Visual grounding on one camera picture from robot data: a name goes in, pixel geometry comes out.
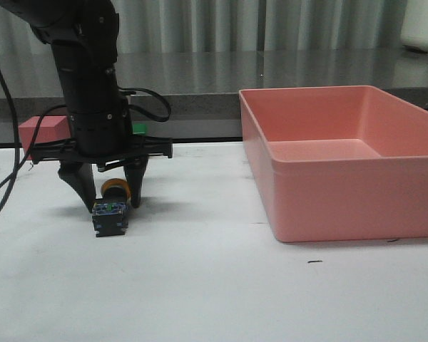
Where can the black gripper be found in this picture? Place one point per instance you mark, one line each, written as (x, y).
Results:
(105, 139)

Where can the yellow push button switch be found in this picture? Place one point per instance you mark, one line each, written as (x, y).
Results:
(110, 211)

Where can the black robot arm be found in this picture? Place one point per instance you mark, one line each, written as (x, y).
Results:
(82, 36)

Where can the green cube block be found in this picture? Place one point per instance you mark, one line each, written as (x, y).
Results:
(139, 128)

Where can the pink cube block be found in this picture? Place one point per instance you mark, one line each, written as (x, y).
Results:
(52, 128)

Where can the dark grey stone counter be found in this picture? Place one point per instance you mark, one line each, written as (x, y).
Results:
(202, 88)

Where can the grey curtain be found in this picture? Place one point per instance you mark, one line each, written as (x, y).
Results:
(224, 26)

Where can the pink plastic bin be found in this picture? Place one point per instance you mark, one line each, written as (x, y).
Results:
(338, 162)

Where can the white kitchen appliance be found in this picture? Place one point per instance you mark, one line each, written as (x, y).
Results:
(414, 32)

